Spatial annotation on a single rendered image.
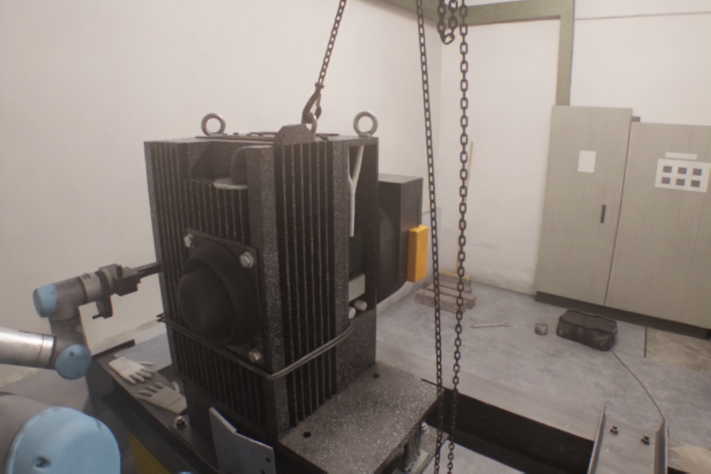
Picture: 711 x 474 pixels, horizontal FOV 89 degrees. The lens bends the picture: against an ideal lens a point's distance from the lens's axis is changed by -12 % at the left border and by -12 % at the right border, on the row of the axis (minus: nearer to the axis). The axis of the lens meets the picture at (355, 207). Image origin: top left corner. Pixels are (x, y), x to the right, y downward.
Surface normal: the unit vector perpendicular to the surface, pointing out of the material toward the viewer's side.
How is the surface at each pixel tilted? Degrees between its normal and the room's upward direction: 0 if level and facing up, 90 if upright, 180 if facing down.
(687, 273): 90
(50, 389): 90
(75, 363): 90
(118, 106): 90
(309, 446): 0
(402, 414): 0
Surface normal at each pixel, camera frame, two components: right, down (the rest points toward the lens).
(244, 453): -0.40, 0.21
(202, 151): 0.80, 0.14
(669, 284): -0.60, 0.18
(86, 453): 0.98, -0.09
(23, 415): 0.00, -0.98
